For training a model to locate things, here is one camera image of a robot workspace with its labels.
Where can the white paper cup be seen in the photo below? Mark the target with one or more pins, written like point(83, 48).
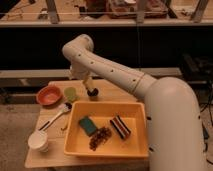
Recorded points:
point(38, 141)

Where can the red bowl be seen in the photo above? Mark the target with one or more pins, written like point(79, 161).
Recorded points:
point(48, 95)

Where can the yellow plastic tub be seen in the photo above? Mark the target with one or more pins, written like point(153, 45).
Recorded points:
point(132, 114)

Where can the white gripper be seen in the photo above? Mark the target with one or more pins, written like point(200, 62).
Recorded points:
point(88, 83)

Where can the green cup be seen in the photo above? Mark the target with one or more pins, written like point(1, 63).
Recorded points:
point(70, 94)

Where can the small dark cup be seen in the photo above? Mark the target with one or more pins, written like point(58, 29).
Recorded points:
point(93, 95)

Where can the green sponge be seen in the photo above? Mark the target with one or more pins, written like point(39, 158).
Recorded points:
point(88, 125)

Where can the small yellow block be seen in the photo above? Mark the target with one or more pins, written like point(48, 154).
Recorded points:
point(64, 127)

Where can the striped cloth block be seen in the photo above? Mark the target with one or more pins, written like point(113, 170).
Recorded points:
point(120, 127)

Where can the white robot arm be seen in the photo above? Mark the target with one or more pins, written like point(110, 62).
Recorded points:
point(174, 126)

